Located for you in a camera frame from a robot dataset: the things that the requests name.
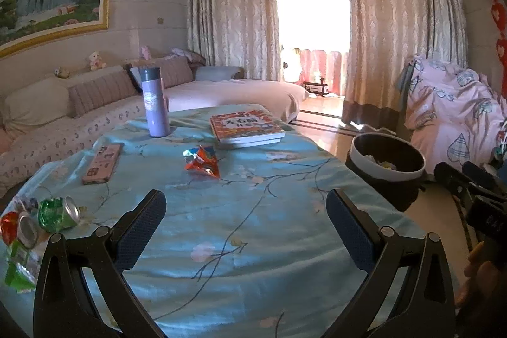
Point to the pink cloth-covered balcony railing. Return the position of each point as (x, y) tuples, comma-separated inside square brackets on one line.
[(321, 64)]

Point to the green plastic wrapper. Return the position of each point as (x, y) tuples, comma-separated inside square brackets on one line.
[(18, 274)]

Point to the teal floral tablecloth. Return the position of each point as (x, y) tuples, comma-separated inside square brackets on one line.
[(245, 211)]

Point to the beige brown-hemmed curtain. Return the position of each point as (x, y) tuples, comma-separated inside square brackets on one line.
[(400, 37)]

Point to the black white-rimmed trash bin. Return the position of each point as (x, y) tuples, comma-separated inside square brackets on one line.
[(396, 187)]

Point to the striped brown cushion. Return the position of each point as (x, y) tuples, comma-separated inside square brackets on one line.
[(170, 70), (103, 92)]

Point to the grey chair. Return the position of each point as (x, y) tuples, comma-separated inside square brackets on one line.
[(404, 78)]

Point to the person's right hand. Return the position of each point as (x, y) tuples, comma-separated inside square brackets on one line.
[(473, 262)]

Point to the yellow snack packet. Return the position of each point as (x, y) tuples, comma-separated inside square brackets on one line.
[(388, 165)]

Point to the colourful printed cloth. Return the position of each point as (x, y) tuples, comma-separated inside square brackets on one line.
[(500, 154)]

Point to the pink plush toy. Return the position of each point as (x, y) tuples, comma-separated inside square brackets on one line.
[(146, 52)]

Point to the pink phone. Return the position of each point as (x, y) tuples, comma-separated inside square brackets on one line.
[(101, 165)]

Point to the crushed red can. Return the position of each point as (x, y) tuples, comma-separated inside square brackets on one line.
[(8, 227)]

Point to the black metal stand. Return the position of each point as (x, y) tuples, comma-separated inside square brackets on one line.
[(315, 88)]

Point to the crushed green can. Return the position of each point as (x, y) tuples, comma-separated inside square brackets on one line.
[(53, 213)]

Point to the pink cloth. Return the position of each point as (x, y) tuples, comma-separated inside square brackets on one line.
[(184, 53)]

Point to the orange blue snack wrapper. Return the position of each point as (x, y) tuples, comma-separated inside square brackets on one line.
[(204, 161)]

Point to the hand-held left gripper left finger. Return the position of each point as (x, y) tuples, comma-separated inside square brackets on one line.
[(142, 227)]

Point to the grey-blue pillow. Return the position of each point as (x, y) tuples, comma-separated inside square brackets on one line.
[(218, 73)]

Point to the pink fabric sofa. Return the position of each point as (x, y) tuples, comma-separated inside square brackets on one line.
[(237, 92)]

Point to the purple thermos bottle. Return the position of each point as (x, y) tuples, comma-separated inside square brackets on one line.
[(156, 108)]

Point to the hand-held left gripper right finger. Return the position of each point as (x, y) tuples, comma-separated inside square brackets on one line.
[(350, 231)]

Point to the cream cushion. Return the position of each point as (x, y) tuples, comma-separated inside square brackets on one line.
[(35, 104)]

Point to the small beige plush toy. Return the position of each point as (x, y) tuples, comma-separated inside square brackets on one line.
[(62, 73)]

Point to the pink heart-print blanket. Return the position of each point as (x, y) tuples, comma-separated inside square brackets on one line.
[(455, 108)]

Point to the beige patterned curtain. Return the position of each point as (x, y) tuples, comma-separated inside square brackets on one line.
[(233, 17)]

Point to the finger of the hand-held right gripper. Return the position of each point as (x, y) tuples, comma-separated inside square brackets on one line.
[(451, 177), (481, 171)]

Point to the red illustrated book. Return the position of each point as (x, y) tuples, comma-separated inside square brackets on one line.
[(245, 124)]

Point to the cream teddy bear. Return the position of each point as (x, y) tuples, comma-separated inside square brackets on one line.
[(96, 61)]

